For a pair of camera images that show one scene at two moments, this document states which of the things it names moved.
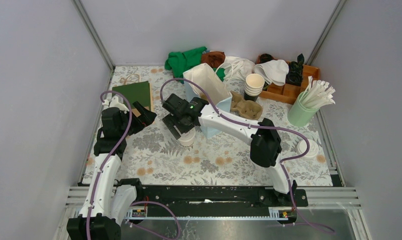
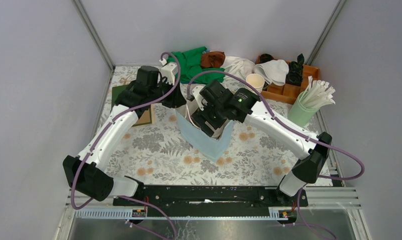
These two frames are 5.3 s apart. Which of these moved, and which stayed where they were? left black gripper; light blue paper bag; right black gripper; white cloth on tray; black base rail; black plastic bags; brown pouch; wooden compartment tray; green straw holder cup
Moved: left black gripper; right black gripper; light blue paper bag
Stayed: brown pouch; wooden compartment tray; black base rail; green straw holder cup; black plastic bags; white cloth on tray
